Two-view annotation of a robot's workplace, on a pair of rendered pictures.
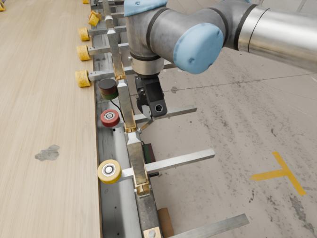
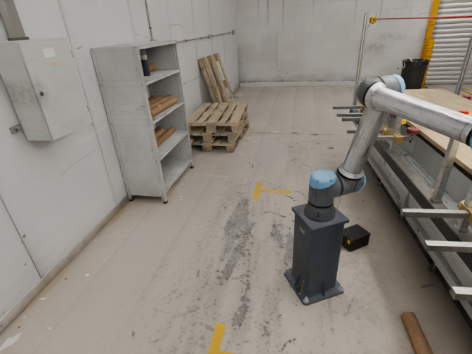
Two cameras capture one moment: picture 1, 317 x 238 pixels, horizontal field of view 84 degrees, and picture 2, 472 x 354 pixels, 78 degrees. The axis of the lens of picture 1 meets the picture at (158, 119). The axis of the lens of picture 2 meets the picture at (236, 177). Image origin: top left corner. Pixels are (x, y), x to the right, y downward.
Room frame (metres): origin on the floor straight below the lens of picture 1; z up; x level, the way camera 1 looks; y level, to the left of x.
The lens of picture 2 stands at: (1.49, -0.56, 1.67)
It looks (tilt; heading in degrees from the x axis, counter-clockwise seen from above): 28 degrees down; 203
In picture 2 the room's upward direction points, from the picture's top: 3 degrees counter-clockwise
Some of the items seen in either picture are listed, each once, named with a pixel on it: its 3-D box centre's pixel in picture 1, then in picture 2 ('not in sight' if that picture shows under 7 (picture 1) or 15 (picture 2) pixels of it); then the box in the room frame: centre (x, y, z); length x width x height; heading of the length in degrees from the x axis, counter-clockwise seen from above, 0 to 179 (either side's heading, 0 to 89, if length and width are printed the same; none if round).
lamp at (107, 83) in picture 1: (113, 105); not in sight; (0.47, 0.17, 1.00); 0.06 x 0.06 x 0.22; 15
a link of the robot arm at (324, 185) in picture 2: not in sight; (323, 187); (-0.09, -0.68, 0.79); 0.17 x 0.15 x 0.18; 133
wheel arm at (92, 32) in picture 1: (120, 29); not in sight; (1.26, 0.27, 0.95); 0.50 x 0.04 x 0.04; 105
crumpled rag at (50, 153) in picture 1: (46, 151); not in sight; (0.32, 0.41, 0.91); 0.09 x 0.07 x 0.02; 98
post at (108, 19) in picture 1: (116, 58); not in sight; (0.97, 0.25, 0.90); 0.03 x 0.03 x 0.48; 15
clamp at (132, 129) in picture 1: (129, 123); not in sight; (0.51, 0.14, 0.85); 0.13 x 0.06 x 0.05; 15
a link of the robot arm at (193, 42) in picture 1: (187, 40); not in sight; (0.35, -0.06, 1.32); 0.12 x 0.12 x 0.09; 43
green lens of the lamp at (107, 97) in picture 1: (109, 91); not in sight; (0.47, 0.17, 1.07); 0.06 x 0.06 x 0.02
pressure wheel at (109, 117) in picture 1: (112, 123); not in sight; (0.50, 0.21, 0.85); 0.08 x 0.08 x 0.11
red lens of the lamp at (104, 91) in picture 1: (108, 86); not in sight; (0.47, 0.17, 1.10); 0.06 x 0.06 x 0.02
